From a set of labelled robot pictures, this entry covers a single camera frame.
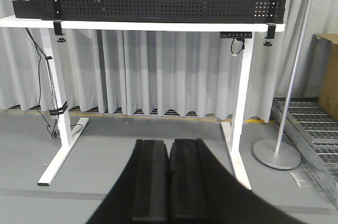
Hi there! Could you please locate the black power cable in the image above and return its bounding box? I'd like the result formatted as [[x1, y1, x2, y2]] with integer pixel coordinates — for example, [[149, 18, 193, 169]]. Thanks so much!
[[24, 27, 61, 139]]

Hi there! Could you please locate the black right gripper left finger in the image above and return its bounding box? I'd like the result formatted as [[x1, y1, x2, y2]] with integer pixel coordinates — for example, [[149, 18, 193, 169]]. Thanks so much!
[[87, 139, 168, 223]]

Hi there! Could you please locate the short black dangling cable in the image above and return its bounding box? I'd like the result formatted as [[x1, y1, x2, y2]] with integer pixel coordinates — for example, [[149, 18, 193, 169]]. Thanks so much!
[[230, 38, 246, 57]]

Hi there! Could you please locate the left black pegboard clamp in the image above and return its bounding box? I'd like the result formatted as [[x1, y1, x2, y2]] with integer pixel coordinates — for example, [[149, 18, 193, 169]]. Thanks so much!
[[52, 0, 66, 43]]

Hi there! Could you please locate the black desk control box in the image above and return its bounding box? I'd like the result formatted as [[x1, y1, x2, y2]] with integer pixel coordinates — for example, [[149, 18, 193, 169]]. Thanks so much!
[[220, 32, 252, 40]]

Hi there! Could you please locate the brown cardboard box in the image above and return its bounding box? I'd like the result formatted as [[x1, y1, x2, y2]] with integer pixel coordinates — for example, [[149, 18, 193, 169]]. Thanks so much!
[[315, 34, 337, 120]]

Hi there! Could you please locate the black pegboard clamp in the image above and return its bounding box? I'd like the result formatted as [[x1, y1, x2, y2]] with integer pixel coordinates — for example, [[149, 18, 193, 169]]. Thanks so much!
[[263, 0, 277, 46], [52, 0, 66, 43]]

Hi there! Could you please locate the black tray on desk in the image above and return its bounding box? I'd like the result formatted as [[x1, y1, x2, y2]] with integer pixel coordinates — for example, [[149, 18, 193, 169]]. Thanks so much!
[[12, 0, 41, 18]]

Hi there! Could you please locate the grey curtain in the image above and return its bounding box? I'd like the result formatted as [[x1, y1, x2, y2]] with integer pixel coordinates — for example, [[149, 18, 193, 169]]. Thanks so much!
[[1, 0, 337, 122]]

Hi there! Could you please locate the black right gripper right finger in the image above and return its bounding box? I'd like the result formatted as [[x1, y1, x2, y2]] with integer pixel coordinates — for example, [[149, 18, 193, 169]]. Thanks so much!
[[170, 139, 300, 223]]

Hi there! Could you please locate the white standing desk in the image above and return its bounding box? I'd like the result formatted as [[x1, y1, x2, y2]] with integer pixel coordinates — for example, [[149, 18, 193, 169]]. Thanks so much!
[[1, 15, 285, 189]]

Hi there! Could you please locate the right black pegboard clamp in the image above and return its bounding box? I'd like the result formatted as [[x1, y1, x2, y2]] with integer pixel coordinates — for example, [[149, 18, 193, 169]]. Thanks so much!
[[263, 0, 277, 46]]

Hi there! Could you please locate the grey round-base floor stand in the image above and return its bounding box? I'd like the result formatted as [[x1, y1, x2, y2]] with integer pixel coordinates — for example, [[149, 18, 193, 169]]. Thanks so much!
[[252, 0, 313, 171]]

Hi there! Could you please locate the metal floor grating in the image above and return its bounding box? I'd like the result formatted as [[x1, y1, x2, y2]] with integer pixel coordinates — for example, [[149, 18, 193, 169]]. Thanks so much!
[[284, 98, 337, 206]]

